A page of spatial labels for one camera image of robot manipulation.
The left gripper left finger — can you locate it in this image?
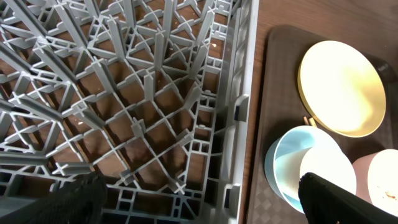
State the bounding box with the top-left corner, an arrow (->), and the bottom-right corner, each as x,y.
1,172 -> 107,224

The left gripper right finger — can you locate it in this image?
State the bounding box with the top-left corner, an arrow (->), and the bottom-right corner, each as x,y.
298,172 -> 397,224

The white cup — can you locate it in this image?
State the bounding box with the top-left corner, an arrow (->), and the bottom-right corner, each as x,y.
275,146 -> 356,200

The pink bowl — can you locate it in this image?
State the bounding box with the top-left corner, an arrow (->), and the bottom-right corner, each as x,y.
353,149 -> 397,216

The light blue bowl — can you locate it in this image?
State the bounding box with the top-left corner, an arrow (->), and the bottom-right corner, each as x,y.
264,126 -> 341,213

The right wooden chopstick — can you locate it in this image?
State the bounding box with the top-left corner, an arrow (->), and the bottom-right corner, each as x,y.
308,117 -> 317,128

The wooden chopstick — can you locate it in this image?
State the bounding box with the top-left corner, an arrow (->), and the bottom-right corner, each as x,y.
303,116 -> 309,126
308,117 -> 317,128

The left wooden chopstick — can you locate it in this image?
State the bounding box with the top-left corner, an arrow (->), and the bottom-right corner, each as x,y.
303,116 -> 309,126

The dark brown serving tray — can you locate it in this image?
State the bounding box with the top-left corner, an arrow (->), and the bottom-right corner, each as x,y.
247,25 -> 397,223

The yellow plate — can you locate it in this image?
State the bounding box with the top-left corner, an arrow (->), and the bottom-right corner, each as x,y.
297,40 -> 387,138

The grey dish rack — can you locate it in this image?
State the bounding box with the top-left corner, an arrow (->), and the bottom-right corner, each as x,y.
1,0 -> 259,223

